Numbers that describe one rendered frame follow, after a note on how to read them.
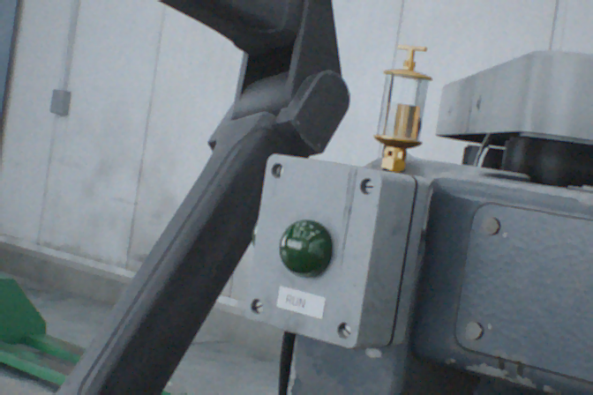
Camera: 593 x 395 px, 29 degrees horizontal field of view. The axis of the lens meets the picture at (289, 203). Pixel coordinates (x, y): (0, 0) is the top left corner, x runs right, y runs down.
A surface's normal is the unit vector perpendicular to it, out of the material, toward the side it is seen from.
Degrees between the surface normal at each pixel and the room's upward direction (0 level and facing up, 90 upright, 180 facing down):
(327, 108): 75
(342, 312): 90
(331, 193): 90
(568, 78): 90
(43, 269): 90
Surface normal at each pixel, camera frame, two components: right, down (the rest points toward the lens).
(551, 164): -0.50, -0.03
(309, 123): 0.65, -0.12
